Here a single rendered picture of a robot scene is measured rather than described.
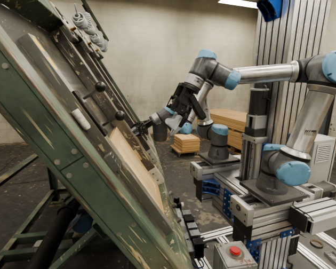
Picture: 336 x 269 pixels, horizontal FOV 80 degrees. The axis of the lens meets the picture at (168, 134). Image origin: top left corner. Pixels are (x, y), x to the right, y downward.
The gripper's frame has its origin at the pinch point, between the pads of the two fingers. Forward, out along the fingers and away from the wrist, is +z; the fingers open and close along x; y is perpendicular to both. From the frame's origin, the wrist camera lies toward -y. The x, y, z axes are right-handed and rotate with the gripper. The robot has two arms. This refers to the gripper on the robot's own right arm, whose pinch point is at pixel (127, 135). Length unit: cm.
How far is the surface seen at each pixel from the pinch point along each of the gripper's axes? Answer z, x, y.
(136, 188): 0, 10, 56
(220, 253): -17, 44, 74
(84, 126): 0, -22, 60
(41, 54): -2, -50, 56
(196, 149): -60, 160, -278
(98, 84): -13, -32, 61
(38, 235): 130, 43, -43
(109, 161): 1, -7, 60
